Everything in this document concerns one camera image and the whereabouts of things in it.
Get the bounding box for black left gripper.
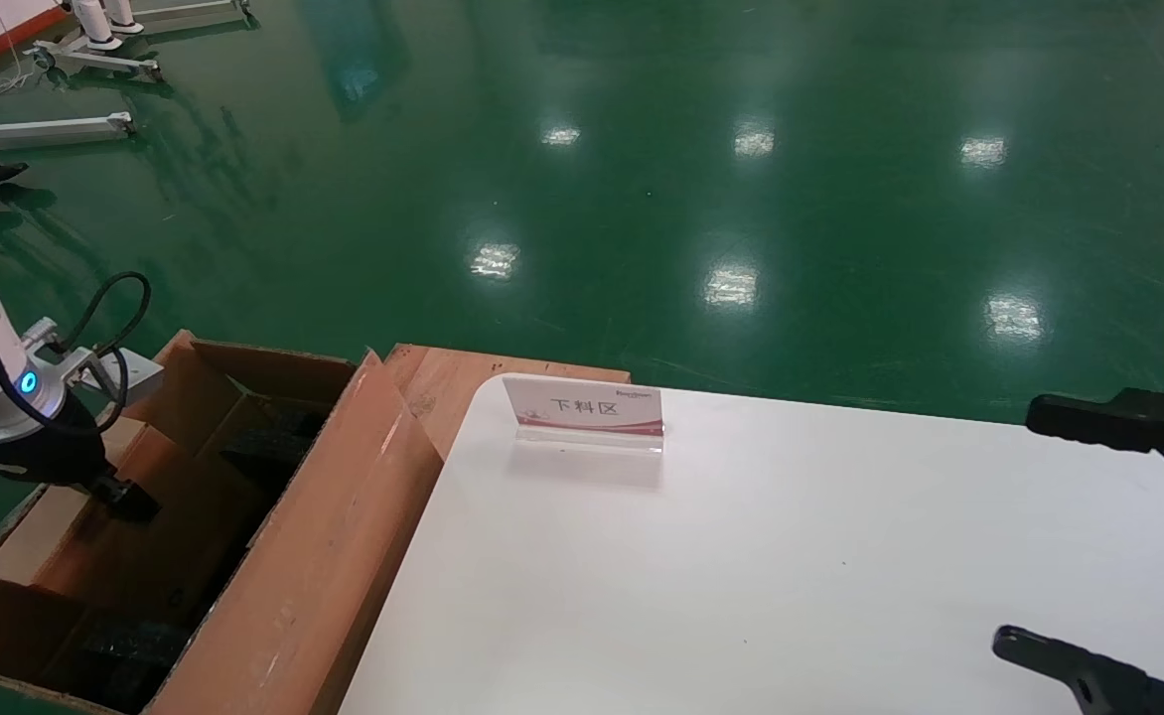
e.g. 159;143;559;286
0;395;162;524

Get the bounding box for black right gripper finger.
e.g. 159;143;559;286
1026;388;1164;496
991;626;1164;715

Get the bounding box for small brown cardboard box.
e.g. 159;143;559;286
0;415;281;623

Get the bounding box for large open cardboard box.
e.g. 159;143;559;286
0;330;445;715

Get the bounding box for black foam block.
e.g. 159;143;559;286
64;618;193;712
218;400;337;470

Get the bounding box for clear acrylic sign holder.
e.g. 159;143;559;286
502;374;666;457

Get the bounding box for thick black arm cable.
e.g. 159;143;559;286
59;270;154;360

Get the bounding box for white floor cable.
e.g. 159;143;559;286
0;62;42;106

